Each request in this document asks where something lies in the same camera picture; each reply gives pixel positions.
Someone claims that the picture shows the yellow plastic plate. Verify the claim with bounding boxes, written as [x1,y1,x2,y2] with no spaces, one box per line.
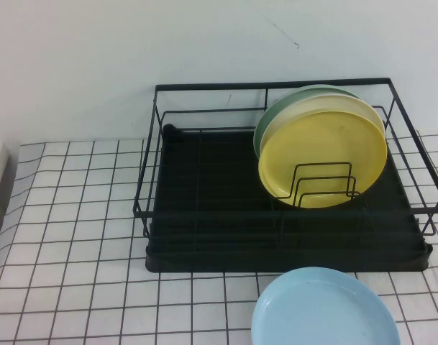
[257,110,388,210]

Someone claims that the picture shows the green plastic plate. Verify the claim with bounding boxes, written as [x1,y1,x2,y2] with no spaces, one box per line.
[253,84,362,160]

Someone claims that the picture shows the cream plastic plate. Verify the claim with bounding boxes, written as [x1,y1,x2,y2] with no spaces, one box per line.
[259,93,385,159]

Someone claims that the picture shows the light blue plastic plate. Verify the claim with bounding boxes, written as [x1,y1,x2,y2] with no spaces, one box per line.
[250,266,401,345]

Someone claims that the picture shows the black plastic drip tray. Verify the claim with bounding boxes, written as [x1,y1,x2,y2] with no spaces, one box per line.
[145,124,434,273]

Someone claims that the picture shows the white grid tablecloth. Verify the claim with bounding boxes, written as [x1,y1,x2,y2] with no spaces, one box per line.
[0,129,438,345]

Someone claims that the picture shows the black wire dish rack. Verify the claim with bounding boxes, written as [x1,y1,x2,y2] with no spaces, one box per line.
[132,77,438,238]

